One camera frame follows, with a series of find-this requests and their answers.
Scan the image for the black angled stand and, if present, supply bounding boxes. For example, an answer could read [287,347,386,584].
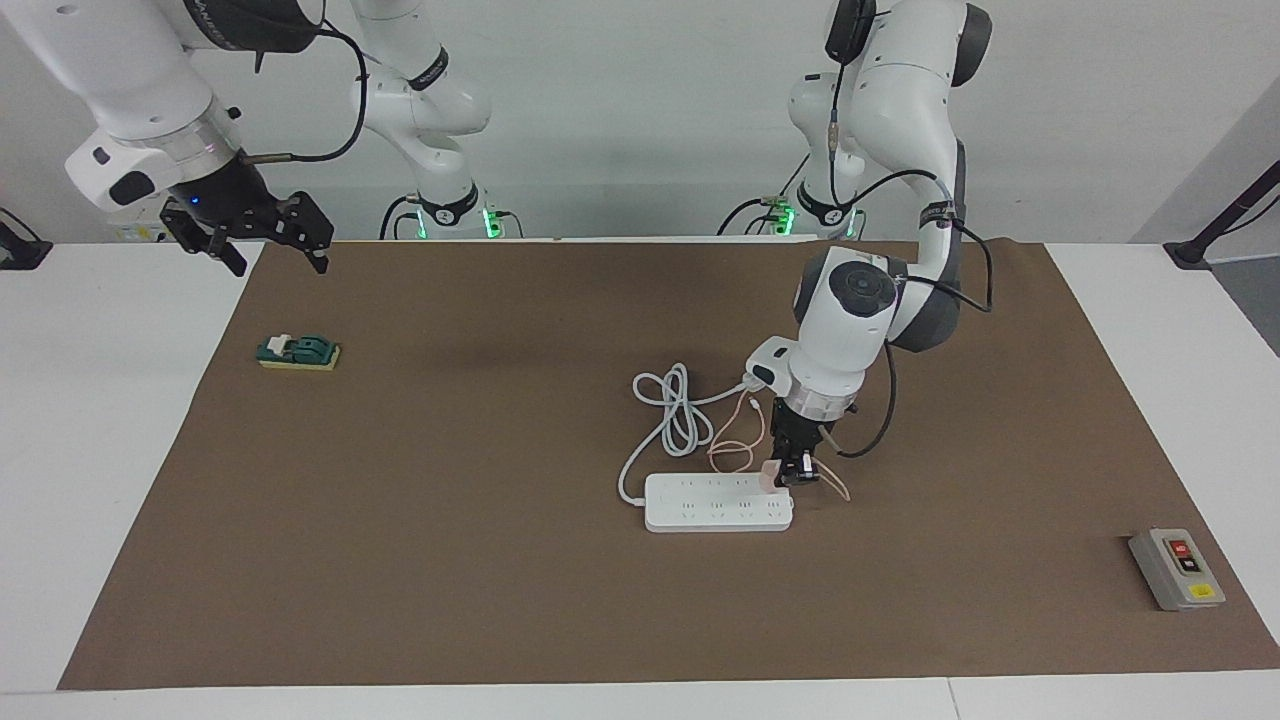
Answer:
[1163,160,1280,271]

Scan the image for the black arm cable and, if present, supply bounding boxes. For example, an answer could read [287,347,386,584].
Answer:
[225,20,369,163]
[825,100,996,459]

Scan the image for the white box yellow labels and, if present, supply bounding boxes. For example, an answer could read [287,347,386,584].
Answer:
[108,205,171,243]

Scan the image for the grey on-off switch box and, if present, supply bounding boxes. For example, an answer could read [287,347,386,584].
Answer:
[1128,527,1227,612]

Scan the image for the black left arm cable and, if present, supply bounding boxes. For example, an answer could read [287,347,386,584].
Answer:
[825,100,996,459]

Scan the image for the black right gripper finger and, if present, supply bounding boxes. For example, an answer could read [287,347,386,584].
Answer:
[272,192,336,276]
[160,200,248,278]

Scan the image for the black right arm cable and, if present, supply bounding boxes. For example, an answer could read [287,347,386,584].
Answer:
[225,20,369,163]

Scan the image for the green circuit board fixture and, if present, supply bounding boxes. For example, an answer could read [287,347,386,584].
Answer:
[256,334,343,373]

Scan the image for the white power cord with plug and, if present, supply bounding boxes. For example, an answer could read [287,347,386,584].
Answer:
[617,362,761,506]

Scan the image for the brown table mat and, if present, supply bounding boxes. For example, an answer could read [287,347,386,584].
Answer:
[57,240,1280,691]

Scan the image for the white power strip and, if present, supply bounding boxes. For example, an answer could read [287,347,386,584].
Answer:
[643,472,795,534]

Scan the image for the pink charging cable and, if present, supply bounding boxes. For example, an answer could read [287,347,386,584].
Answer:
[707,388,853,503]

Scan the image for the black table clamp mount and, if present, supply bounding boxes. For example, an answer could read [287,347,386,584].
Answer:
[0,208,53,271]

